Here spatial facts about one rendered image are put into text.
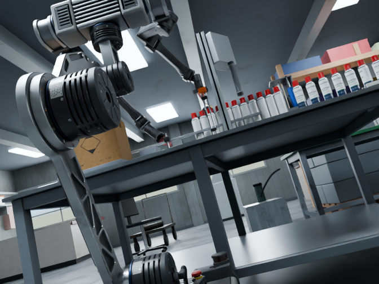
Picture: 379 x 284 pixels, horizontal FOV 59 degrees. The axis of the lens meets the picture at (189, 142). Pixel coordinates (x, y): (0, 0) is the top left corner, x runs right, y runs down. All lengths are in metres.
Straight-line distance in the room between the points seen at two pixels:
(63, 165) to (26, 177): 10.88
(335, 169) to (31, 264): 3.47
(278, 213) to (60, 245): 5.65
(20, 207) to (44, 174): 9.58
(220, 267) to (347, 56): 5.43
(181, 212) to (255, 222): 6.00
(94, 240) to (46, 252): 7.69
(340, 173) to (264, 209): 1.00
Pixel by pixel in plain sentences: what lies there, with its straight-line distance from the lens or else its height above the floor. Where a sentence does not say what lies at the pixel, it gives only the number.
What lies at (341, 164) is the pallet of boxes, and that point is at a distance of 4.43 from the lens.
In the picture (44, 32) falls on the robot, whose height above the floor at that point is 1.42.
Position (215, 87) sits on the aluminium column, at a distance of 1.92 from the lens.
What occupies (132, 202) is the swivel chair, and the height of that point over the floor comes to 0.86.
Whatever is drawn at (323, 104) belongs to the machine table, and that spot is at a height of 0.81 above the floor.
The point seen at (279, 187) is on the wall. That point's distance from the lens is 10.12.
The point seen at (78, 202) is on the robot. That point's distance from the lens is 1.02.
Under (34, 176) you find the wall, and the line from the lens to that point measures 11.72.
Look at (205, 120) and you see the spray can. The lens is 2.03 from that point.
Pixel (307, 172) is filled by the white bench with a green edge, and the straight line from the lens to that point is 3.13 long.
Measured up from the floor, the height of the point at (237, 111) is 1.01.
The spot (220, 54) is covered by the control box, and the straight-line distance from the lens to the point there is 2.00.
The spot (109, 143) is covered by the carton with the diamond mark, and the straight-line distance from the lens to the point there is 1.78.
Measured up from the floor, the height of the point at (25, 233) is 0.63.
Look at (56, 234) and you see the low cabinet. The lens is 8.60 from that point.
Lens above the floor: 0.53
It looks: 11 degrees up
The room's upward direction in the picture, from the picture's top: 15 degrees counter-clockwise
